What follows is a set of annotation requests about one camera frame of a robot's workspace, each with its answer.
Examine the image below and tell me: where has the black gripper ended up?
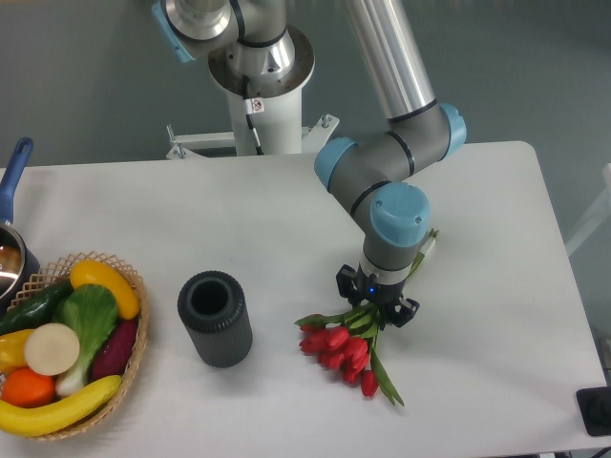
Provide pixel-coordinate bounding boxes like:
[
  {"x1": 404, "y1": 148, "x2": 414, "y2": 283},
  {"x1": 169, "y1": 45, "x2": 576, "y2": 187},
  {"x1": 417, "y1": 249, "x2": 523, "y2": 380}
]
[{"x1": 335, "y1": 264, "x2": 420, "y2": 329}]

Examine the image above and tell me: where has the red tulip bouquet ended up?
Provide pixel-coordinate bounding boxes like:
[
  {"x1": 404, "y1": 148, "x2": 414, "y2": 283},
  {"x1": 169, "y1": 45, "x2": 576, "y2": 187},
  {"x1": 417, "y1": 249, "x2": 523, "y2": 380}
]
[{"x1": 293, "y1": 228, "x2": 441, "y2": 407}]

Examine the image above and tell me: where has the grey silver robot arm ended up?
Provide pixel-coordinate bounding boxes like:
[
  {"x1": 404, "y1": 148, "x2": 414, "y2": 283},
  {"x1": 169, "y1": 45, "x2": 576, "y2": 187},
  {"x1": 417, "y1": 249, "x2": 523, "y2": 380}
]
[{"x1": 152, "y1": 1, "x2": 466, "y2": 327}]

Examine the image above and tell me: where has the dark grey ribbed vase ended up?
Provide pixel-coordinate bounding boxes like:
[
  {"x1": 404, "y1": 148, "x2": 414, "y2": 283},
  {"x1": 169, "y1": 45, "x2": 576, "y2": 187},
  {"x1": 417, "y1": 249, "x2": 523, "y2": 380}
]
[{"x1": 178, "y1": 270, "x2": 253, "y2": 368}]

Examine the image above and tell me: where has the black device at edge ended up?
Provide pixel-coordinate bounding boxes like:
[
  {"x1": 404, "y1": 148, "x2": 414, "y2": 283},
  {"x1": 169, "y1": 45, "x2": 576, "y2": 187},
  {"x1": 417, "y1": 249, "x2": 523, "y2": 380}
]
[{"x1": 576, "y1": 386, "x2": 611, "y2": 437}]

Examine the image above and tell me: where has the purple sweet potato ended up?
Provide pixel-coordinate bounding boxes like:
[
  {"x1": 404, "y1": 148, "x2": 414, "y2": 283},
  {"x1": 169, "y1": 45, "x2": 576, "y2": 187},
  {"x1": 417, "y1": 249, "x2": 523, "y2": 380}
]
[{"x1": 90, "y1": 320, "x2": 137, "y2": 381}]

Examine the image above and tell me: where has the green bok choy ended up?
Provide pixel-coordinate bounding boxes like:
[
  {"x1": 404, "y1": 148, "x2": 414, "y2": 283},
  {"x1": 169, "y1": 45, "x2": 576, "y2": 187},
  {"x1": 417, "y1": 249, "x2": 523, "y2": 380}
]
[{"x1": 53, "y1": 284, "x2": 118, "y2": 398}]

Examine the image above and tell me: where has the yellow squash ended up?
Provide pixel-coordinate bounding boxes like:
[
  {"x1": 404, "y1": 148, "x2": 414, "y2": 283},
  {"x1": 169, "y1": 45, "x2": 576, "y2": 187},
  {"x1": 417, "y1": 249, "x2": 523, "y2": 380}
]
[{"x1": 69, "y1": 259, "x2": 140, "y2": 320}]

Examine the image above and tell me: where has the woven wicker basket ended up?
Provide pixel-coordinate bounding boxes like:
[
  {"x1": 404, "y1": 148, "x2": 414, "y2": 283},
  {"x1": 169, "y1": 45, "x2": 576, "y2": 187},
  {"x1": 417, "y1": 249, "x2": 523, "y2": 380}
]
[{"x1": 1, "y1": 252, "x2": 150, "y2": 441}]

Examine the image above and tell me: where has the cream round slice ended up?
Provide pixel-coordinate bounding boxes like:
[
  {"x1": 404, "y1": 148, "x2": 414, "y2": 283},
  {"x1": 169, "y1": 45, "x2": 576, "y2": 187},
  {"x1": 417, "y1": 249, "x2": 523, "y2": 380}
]
[{"x1": 24, "y1": 323, "x2": 80, "y2": 376}]

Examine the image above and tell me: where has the green cucumber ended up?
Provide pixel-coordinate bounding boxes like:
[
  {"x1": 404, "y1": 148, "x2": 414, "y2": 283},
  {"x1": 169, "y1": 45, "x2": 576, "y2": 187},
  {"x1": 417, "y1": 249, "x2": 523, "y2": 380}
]
[{"x1": 1, "y1": 280, "x2": 74, "y2": 335}]

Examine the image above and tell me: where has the orange fruit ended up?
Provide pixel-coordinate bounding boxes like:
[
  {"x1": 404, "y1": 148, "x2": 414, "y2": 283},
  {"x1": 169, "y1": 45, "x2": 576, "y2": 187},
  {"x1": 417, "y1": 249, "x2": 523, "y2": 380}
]
[{"x1": 1, "y1": 367, "x2": 55, "y2": 408}]

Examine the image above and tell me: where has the yellow bell pepper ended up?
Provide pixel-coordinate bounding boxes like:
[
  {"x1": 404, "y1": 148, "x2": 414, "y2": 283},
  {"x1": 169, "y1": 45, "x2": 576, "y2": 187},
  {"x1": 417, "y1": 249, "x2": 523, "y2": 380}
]
[{"x1": 0, "y1": 329, "x2": 33, "y2": 374}]

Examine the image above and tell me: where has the yellow banana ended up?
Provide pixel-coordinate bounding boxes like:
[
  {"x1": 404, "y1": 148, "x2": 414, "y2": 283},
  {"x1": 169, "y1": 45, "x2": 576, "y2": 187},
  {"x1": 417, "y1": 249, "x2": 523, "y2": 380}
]
[{"x1": 1, "y1": 375, "x2": 122, "y2": 437}]

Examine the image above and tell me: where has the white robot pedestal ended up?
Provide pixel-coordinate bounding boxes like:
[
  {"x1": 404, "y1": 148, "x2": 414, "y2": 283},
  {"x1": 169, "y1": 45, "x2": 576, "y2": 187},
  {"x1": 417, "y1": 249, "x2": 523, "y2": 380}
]
[{"x1": 166, "y1": 26, "x2": 340, "y2": 159}]

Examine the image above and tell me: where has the black cable on pedestal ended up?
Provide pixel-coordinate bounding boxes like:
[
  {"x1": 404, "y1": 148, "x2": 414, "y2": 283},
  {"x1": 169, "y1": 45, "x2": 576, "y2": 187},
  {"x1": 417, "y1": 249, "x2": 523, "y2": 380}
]
[{"x1": 241, "y1": 74, "x2": 265, "y2": 156}]

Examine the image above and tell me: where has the blue handled saucepan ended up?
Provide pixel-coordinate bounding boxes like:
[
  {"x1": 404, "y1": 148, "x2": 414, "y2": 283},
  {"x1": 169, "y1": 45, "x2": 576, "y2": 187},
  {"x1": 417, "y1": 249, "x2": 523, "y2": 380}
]
[{"x1": 1, "y1": 137, "x2": 39, "y2": 316}]

